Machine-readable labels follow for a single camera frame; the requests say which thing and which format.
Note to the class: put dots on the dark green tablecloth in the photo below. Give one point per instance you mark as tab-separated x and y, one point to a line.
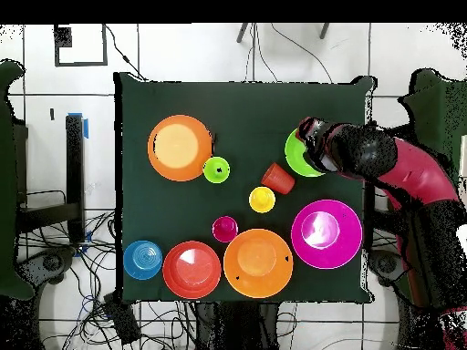
164	204

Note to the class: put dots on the red plastic bowl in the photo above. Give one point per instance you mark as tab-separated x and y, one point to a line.
191	269

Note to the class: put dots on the crimson plastic cup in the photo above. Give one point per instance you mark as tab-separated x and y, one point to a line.
224	229

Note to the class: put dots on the black power strip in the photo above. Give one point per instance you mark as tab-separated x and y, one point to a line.
122	321

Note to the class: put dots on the white boxes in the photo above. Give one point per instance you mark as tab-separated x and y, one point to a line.
464	156

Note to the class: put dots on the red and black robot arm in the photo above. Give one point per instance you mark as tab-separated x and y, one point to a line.
412	171

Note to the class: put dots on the green cloth covered table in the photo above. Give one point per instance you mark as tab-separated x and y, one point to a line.
11	182

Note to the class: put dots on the pink plastic bowl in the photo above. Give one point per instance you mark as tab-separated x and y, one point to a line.
346	248

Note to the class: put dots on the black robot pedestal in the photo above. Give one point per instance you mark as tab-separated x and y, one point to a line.
237	328

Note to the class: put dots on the blue plastic bowl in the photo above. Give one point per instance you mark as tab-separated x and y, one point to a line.
142	259

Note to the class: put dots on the red plastic cup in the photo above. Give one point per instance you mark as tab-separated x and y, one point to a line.
277	178

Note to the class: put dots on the small black floor marker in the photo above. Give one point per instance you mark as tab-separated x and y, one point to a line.
52	114

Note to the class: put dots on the green plastic bowl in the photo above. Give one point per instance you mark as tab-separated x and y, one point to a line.
295	156

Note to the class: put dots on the green table with white boxes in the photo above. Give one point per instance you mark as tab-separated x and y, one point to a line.
437	109

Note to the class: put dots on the black bench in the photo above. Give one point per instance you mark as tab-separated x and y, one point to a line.
74	175

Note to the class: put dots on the black square floor frame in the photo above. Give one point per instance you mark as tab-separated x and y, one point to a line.
80	64

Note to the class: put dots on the orange plastic bowl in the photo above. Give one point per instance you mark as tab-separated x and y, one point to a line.
257	262
175	146

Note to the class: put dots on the yellow plastic cup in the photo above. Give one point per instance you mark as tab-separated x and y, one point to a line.
262	200

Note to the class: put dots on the green plastic cup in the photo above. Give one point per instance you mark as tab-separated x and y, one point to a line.
211	175

